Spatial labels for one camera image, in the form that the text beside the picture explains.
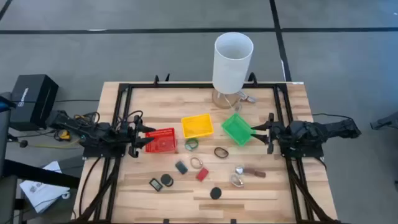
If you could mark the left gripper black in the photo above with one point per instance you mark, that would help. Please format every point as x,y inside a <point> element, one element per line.
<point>133,137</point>

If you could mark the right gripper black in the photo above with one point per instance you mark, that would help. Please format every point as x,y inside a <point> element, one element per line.
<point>275,132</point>

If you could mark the red plastic basket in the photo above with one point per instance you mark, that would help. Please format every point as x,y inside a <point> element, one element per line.
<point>161,141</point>

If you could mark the green wristband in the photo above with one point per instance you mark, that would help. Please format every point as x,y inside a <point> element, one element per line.
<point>186,144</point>

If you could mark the black tape roll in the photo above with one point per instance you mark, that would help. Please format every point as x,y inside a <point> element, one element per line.
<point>164,179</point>

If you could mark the dark teal small box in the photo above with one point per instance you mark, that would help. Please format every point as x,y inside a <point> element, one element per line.
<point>181,167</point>

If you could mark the black oval wristband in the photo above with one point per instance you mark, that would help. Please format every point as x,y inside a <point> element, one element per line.
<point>215,152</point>

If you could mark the small red card case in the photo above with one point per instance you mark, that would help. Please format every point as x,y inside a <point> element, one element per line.
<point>202,174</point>

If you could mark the black round disc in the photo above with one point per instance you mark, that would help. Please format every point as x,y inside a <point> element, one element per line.
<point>215,193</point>

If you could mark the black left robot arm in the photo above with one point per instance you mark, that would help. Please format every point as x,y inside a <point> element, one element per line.
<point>102,133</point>

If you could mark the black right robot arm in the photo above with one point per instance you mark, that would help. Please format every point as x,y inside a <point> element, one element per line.
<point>311,132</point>

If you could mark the green plastic basket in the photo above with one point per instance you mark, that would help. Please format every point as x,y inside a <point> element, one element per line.
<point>237,129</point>

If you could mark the small black digital display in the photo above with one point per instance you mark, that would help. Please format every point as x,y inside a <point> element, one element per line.
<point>155,184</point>

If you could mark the yellow plastic basket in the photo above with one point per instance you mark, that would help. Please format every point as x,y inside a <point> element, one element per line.
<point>197,126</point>

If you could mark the white shade table lamp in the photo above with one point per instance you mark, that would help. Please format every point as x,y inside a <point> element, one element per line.
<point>231,68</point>

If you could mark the yellow black tool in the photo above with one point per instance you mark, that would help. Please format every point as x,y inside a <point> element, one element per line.
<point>64,135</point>

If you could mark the black cardboard box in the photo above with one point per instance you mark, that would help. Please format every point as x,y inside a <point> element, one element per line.
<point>32,99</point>

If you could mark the white paper sheets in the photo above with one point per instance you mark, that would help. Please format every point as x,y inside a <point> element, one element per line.
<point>40,193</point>

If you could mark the black round plug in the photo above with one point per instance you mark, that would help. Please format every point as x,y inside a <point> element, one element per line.
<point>23,143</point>

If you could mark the dark grey furniture leg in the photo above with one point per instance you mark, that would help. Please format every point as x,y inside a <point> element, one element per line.
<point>385,122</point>

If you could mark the black metal table frame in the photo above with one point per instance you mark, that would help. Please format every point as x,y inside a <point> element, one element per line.
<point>202,85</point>

